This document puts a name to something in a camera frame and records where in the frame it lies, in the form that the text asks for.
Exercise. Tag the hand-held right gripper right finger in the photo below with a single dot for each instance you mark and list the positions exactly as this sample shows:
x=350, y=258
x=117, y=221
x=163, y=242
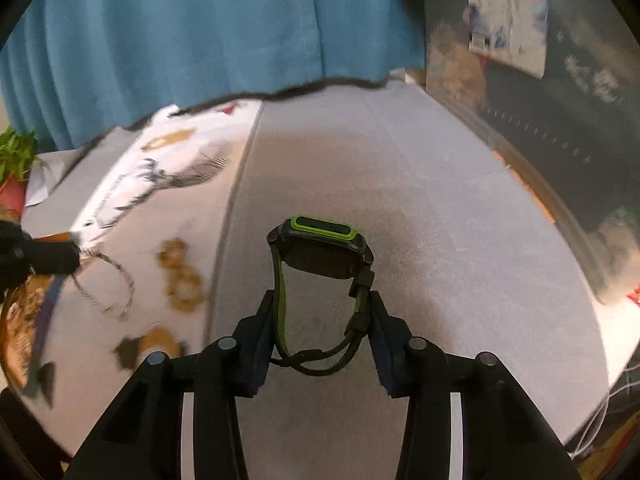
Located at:
x=384, y=357

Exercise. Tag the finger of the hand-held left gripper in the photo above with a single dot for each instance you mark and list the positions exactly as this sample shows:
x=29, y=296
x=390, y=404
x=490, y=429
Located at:
x=50, y=257

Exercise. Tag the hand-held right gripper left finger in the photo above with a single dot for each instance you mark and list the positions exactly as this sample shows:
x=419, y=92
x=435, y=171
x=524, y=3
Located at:
x=255, y=352

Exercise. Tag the amber tray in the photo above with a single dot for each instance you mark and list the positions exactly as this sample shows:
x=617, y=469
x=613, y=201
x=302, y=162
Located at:
x=20, y=320

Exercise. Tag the green and black watch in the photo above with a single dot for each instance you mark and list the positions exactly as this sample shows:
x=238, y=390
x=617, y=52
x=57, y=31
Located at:
x=320, y=255

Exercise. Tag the white paper sheet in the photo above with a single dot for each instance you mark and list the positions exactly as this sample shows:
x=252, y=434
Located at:
x=50, y=175

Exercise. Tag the potted plant with red pot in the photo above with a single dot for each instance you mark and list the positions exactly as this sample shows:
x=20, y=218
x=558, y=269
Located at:
x=17, y=152

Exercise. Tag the white deer print cloth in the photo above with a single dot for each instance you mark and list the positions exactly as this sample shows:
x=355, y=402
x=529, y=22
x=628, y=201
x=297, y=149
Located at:
x=165, y=200

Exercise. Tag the grey felt mat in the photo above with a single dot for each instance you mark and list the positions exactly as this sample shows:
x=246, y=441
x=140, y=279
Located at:
x=425, y=210

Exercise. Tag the small red item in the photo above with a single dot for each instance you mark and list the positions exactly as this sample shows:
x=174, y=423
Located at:
x=635, y=295

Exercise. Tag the blue curtain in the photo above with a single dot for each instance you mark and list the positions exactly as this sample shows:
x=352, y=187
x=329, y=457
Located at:
x=200, y=25

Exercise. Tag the clear plastic storage box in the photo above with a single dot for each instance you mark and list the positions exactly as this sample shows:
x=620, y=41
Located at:
x=575, y=135

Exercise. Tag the paper label on box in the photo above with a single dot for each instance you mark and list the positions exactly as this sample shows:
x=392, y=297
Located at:
x=505, y=25

